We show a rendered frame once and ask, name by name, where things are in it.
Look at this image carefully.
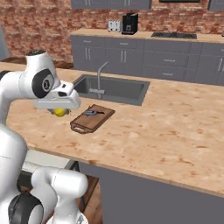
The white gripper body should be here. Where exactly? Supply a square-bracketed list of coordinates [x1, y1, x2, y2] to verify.
[32, 87, 82, 111]

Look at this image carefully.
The yellow lemon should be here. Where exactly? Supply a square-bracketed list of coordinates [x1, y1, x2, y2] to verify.
[52, 108, 68, 118]

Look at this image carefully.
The brown wooden cutting board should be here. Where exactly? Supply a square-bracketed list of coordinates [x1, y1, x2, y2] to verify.
[69, 103, 116, 135]

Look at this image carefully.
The grey fridge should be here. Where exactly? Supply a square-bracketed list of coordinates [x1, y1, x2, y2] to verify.
[0, 24, 11, 61]

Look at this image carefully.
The grey metal tap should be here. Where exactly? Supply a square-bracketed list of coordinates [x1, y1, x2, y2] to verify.
[88, 60, 109, 101]

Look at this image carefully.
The grey sink basin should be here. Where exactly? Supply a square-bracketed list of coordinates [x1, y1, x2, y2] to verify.
[72, 73, 151, 107]

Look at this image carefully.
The white toaster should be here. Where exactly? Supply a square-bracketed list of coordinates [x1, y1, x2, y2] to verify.
[107, 19, 123, 33]

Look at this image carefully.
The grey base cupboard run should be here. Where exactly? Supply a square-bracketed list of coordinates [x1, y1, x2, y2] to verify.
[69, 34, 224, 88]

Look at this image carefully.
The black coffee machine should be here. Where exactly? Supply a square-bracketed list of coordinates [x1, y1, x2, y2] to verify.
[121, 12, 140, 36]

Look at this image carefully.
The grey island cupboard side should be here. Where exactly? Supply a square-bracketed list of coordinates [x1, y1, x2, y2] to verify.
[78, 161, 224, 224]

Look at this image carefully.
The black hob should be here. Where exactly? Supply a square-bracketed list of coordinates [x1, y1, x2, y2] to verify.
[150, 31, 198, 40]

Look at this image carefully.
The black extractor hood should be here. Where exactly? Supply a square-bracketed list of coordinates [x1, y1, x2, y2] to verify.
[158, 0, 201, 4]

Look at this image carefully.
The grey wall cupboard run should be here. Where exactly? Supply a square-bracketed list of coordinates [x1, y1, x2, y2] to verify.
[70, 0, 153, 11]

